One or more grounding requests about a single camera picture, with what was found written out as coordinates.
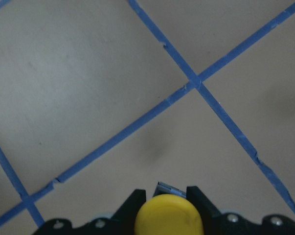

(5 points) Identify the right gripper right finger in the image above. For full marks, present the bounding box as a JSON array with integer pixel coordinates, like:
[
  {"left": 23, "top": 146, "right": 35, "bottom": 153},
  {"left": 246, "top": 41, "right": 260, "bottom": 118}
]
[{"left": 186, "top": 186, "right": 221, "bottom": 228}]

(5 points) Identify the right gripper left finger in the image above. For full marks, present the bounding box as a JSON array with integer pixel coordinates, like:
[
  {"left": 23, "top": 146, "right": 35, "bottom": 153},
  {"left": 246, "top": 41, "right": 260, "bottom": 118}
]
[{"left": 113, "top": 189, "right": 146, "bottom": 228}]

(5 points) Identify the yellow push button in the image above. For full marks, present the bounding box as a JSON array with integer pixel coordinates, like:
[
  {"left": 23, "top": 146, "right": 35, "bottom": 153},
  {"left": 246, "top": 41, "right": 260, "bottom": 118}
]
[{"left": 134, "top": 182, "right": 204, "bottom": 235}]

